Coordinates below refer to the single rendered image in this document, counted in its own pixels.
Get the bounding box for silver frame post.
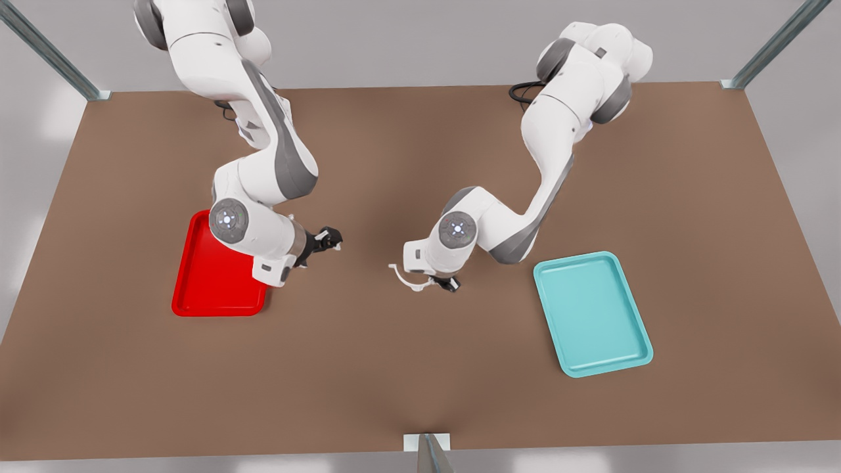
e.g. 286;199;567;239
403;433;452;473
720;0;834;91
0;0;112;102

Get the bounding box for white drainage pipe clamp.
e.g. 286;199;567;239
388;263;436;293

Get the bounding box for teal rectangular tray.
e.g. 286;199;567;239
533;251;654;378

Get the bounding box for red rectangular tray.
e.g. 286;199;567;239
171;210;270;317

